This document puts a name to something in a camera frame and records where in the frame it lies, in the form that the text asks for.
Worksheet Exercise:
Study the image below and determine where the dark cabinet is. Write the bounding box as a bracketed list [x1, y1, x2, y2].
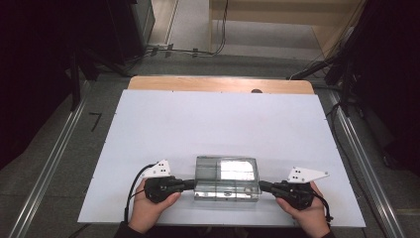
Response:
[107, 0, 157, 65]

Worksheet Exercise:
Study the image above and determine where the black angled floor tape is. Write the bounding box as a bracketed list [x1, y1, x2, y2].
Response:
[88, 112, 103, 133]

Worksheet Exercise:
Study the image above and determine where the clear plastic compartment box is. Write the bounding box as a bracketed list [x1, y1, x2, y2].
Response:
[193, 155, 262, 202]

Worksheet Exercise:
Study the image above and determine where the black curtain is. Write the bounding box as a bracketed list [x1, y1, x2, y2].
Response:
[350, 0, 420, 177]
[0, 0, 80, 170]

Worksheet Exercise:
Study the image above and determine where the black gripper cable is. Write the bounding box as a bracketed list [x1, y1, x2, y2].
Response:
[123, 163, 157, 223]
[310, 191, 335, 223]

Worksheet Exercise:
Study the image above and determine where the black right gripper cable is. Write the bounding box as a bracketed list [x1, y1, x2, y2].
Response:
[310, 191, 335, 223]

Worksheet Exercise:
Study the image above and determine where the white table sheet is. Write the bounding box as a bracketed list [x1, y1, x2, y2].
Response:
[77, 88, 367, 228]

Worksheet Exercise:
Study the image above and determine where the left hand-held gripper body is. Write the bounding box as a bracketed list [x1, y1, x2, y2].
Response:
[141, 159, 181, 204]

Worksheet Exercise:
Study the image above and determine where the black metal stand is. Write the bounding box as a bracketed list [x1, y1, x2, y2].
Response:
[67, 49, 130, 112]
[286, 56, 358, 117]

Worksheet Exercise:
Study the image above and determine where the person's right hand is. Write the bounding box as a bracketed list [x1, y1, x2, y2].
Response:
[275, 180, 331, 238]

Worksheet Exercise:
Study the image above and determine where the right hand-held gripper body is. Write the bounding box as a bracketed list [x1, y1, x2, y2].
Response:
[272, 167, 331, 211]

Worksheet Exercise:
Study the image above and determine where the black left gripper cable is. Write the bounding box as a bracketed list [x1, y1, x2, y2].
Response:
[123, 163, 157, 223]

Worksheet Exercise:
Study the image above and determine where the black looped floor cable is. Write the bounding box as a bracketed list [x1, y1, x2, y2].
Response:
[325, 100, 351, 163]

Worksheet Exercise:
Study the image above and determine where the person's left hand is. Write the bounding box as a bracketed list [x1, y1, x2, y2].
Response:
[128, 178, 182, 235]

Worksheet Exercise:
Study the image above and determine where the metal floor rail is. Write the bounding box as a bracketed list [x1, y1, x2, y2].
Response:
[8, 80, 92, 238]
[326, 90, 405, 238]

